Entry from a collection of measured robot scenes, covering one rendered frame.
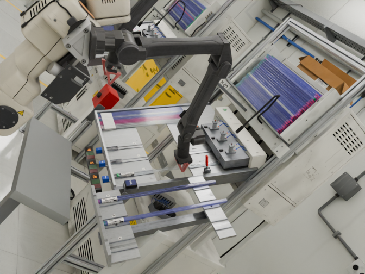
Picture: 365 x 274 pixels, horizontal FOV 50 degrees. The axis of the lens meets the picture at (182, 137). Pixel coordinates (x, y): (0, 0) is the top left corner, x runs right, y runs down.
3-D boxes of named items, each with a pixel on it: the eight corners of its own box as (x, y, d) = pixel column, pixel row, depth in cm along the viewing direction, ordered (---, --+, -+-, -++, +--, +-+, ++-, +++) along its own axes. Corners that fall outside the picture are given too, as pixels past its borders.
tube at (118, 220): (102, 226, 142) (102, 223, 141) (101, 223, 143) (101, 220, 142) (226, 202, 159) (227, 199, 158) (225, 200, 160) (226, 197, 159)
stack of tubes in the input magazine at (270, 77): (277, 132, 186) (321, 93, 181) (234, 85, 226) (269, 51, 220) (290, 144, 194) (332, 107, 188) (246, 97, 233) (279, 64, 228)
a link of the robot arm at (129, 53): (230, 27, 147) (240, 42, 141) (221, 57, 157) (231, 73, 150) (112, 29, 133) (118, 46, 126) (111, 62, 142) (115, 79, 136)
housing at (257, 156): (247, 179, 196) (252, 156, 188) (212, 127, 234) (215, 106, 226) (261, 176, 198) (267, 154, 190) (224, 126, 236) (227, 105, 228)
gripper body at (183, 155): (186, 150, 190) (186, 138, 186) (193, 163, 182) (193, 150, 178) (173, 152, 188) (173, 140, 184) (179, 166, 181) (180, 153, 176)
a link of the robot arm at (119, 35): (107, 29, 130) (110, 38, 127) (137, 31, 134) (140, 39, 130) (104, 52, 136) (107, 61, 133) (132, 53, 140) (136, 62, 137)
